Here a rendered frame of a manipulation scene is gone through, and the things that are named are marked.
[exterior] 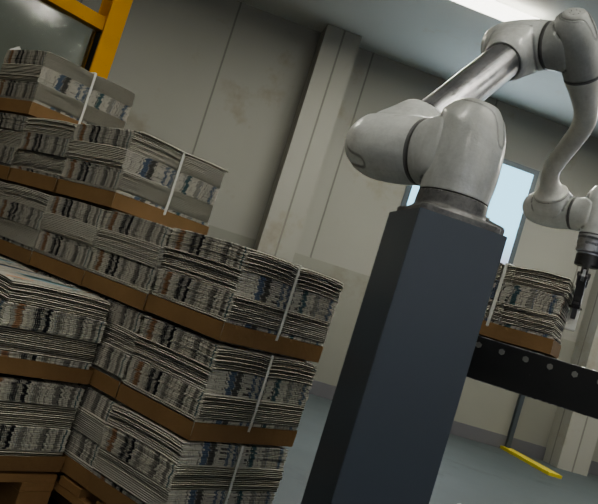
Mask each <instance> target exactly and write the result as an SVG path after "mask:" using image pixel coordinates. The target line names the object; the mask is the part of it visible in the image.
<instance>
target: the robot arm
mask: <svg viewBox="0 0 598 504"><path fill-rule="evenodd" d="M480 50H481V55H480V56H479V57H478V58H476V59H475V60H474V61H472V62H471V63H470V64H468V65H467V66H466V67H465V68H463V69H462V70H461V71H459V72H458V73H457V74H455V75H454V76H453V77H451V78H450V79H449V80H448V81H446V82H445V83H444V84H442V85H441V86H440V87H438V88H437V89H436V90H434V91H433V92H432V93H431V94H429V95H428V96H427V97H425V98H424V99H423V100H418V99H408V100H405V101H403V102H401V103H398V104H396V105H394V106H391V107H389V108H386V109H384V110H381V111H379V112H377V113H372V114H367V115H365V116H364V117H362V118H360V119H359V120H358V121H356V122H355V123H354V124H353V125H352V126H351V128H350V129H349V131H348V133H347V136H346V139H345V152H346V155H347V157H348V159H349V161H350V162H351V163H352V166H353V167H354V168H355V169H356V170H358V171H359V172H361V173H362V174H363V175H365V176H367V177H369V178H372V179H375V180H378V181H383V182H387V183H393V184H400V185H416V186H420V187H419V190H418V193H417V195H416V198H415V201H414V203H413V204H411V205H408V206H399V207H398V208H397V211H399V210H405V209H412V208H418V207H422V208H425V209H428V210H431V211H433V212H436V213H439V214H442V215H445V216H448V217H451V218H454V219H457V220H460V221H462V222H465V223H468V224H471V225H474V226H477V227H480V228H483V229H486V230H489V231H492V232H494V233H497V234H500V235H504V232H505V230H504V228H503V227H501V226H499V225H498V224H496V223H494V222H492V221H490V218H488V217H486V216H487V211H488V207H489V204H490V201H491V199H492V196H493V194H494V191H495V188H496V186H497V183H498V179H499V176H500V172H501V168H502V164H503V160H504V155H505V148H506V129H505V123H504V121H503V119H502V115H501V113H500V111H499V109H498V108H496V107H495V106H493V105H491V104H489V103H487V102H485V100H486V99H487V98H488V97H489V96H491V95H492V94H493V93H494V92H495V91H497V90H498V89H499V88H500V87H501V86H503V85H504V84H505V83H506V82H507V81H514V80H517V79H519V78H522V77H525V76H528V75H531V74H534V73H536V72H537V71H543V70H550V71H556V72H561V73H562V77H563V81H564V84H565V87H566V89H567V92H568V95H569V98H570V101H571V104H572V107H573V113H574V115H573V121H572V123H571V125H570V127H569V129H568V130H567V132H566V133H565V134H564V136H563V137H562V139H561V140H560V142H559V143H558V144H557V146H556V147H555V149H554V150H553V152H552V153H551V154H550V156H549V157H548V159H547V160H546V162H545V164H544V166H543V168H542V171H541V175H540V184H539V188H538V189H537V190H536V191H535V192H533V193H531V194H529V195H528V196H526V198H525V199H524V201H523V204H522V210H523V213H524V215H525V217H526V218H527V219H528V220H530V221H531V222H533V223H536V224H538V225H542V226H546V227H550V228H556V229H571V230H575V231H579V234H578V239H577V246H576V248H575V250H576V251H578V252H577V253H576V256H575V260H574V264H575V265H577V266H580V267H582V268H581V271H578V272H577V279H576V283H575V285H576V289H575V293H574V297H573V301H572V302H571V305H569V306H568V307H570V309H569V313H568V316H567V320H566V324H565V328H564V329H565V330H569V331H573V332H575V328H576V324H577V321H578V317H579V313H580V310H581V311H582V308H580V307H581V302H582V298H583V295H584V291H585V289H586V288H587V286H588V282H589V280H590V278H591V274H589V270H590V269H593V270H598V185H597V186H595V187H593V188H592V189H591V190H590V191H589V192H588V194H587V196H586V197H583V198H578V197H573V196H572V194H571V193H570V192H569V191H568V188H567V187H566V186H565V185H563V184H561V183H560V180H559V175H560V172H561V171H562V169H563V168H564V167H565V166H566V164H567V163H568V162H569V161H570V160H571V158H572V157H573V156H574V155H575V154H576V152H577V151H578V150H579V149H580V148H581V146H582V145H583V144H584V143H585V141H586V140H587V139H588V138H589V136H590V135H591V133H592V131H593V129H594V127H595V125H596V122H597V118H598V30H597V27H596V24H595V22H594V20H593V18H592V17H591V15H590V13H589V12H587V11H586V10H585V9H583V8H570V9H567V10H565V11H563V12H561V13H560V14H559V15H558V16H556V18H555V20H542V19H524V20H513V21H506V22H502V23H500V24H497V25H495V26H493V27H492V28H490V29H489V30H488V31H487V32H486V33H485V34H484V36H483V38H482V41H481V49H480Z"/></svg>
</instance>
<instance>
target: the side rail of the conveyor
mask: <svg viewBox="0 0 598 504"><path fill-rule="evenodd" d="M466 377H468V378H471V379H474V380H477V381H480V382H484V383H487V384H490V385H493V386H496V387H499V388H502V389H505V390H508V391H511V392H514V393H517V394H521V395H524V396H527V397H530V398H533V399H536V400H539V401H542V402H545V403H548V404H551V405H554V406H557V407H561V408H564V409H567V410H570V411H573V412H576V413H579V414H582V415H585V416H588V417H591V418H594V419H598V371H595V370H591V369H588V368H585V367H581V366H578V365H575V364H571V363H568V362H565V361H562V360H558V359H555V358H552V357H548V356H545V355H542V354H538V353H535V352H532V351H528V350H525V349H522V348H518V347H515V346H512V345H508V344H505V343H502V342H499V341H495V340H492V339H489V338H485V337H482V336H479V335H478V339H477V342H476V346H475V349H474V352H473V356H472V359H471V363H470V366H469V369H468V373H467V376H466Z"/></svg>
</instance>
